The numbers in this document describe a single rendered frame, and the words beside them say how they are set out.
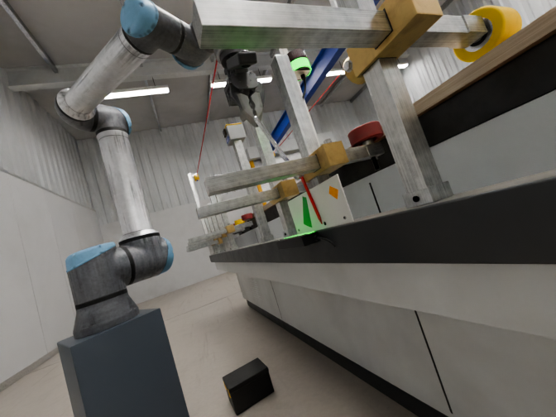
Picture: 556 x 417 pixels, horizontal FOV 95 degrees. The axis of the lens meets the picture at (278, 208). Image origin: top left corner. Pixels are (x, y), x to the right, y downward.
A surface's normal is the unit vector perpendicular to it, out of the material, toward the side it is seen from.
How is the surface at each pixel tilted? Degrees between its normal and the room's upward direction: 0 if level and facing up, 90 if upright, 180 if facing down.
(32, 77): 90
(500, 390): 90
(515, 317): 90
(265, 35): 180
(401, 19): 90
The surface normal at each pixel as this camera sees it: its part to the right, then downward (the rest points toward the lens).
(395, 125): -0.89, 0.25
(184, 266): 0.29, -0.18
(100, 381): 0.71, -0.29
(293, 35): 0.30, 0.95
